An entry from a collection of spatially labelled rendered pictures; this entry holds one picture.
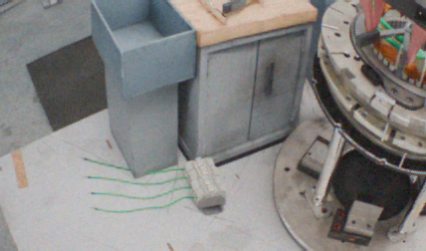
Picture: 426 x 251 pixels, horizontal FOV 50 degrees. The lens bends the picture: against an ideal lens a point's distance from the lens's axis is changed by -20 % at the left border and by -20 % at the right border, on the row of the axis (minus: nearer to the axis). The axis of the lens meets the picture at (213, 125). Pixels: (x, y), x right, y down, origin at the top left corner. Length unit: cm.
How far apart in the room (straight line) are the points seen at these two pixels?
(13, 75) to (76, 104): 47
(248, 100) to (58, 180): 35
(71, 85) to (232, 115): 149
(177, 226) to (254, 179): 16
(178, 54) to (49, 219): 36
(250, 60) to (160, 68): 14
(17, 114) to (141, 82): 156
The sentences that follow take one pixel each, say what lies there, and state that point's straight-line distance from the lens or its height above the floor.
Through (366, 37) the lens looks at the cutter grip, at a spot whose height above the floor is 118.
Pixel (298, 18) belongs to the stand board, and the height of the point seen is 105.
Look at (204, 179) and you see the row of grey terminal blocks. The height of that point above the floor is 82.
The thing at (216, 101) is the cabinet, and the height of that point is 92.
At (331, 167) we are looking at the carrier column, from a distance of 79.
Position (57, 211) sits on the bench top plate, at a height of 78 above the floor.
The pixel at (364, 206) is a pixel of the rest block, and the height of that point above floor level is 87.
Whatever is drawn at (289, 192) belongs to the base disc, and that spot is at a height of 80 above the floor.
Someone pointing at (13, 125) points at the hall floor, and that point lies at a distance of 221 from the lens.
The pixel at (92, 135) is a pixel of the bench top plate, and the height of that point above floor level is 78.
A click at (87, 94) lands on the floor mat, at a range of 223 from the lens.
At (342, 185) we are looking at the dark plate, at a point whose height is 78.
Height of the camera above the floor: 149
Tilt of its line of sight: 45 degrees down
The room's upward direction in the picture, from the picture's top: 4 degrees clockwise
